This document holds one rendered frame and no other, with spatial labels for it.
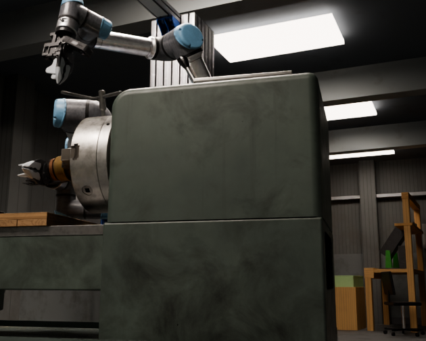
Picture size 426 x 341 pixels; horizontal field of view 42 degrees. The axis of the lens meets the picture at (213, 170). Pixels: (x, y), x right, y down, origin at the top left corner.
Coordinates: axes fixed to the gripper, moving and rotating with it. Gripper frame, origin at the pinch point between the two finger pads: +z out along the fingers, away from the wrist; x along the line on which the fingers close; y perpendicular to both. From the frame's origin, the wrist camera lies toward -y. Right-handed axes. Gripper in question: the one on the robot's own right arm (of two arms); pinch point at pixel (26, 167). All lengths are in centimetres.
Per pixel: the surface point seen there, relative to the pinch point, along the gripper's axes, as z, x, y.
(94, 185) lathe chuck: 9.5, -9.0, -30.0
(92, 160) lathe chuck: 12.2, -2.1, -30.6
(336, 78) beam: -453, 190, -88
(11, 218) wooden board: 14.7, -18.9, -5.8
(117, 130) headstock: 18.6, 4.5, -41.4
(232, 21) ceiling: -308, 201, -1
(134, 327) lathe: 19, -49, -48
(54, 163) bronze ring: 0.9, 0.6, -10.8
